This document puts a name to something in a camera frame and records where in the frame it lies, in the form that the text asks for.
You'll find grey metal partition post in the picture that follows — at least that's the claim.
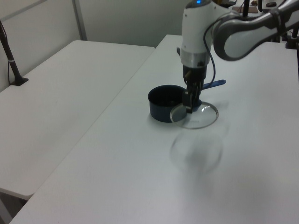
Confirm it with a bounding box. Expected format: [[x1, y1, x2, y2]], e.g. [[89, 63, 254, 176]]
[[71, 0, 88, 41]]

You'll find dark blue saucepan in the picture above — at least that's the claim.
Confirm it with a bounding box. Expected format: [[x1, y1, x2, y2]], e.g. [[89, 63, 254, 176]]
[[147, 79, 227, 123]]

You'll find white side table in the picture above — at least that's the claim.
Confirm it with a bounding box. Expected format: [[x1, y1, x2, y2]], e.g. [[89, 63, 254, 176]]
[[0, 40, 157, 197]]

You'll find black pole on round base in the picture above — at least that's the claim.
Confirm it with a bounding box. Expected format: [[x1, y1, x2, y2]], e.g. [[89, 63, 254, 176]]
[[242, 0, 250, 18]]

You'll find glass lid with blue knob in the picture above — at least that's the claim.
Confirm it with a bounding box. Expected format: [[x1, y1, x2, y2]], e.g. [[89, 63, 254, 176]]
[[170, 99, 219, 130]]

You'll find black camera stand with tape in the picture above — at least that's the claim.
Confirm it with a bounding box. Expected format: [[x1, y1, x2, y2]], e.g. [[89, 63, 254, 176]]
[[0, 19, 29, 86]]

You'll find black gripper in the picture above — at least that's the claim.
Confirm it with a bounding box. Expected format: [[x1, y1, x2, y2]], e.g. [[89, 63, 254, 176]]
[[182, 64, 208, 114]]

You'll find black clamped camera stand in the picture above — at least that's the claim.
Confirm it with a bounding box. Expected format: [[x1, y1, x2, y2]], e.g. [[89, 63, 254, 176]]
[[285, 27, 299, 49]]

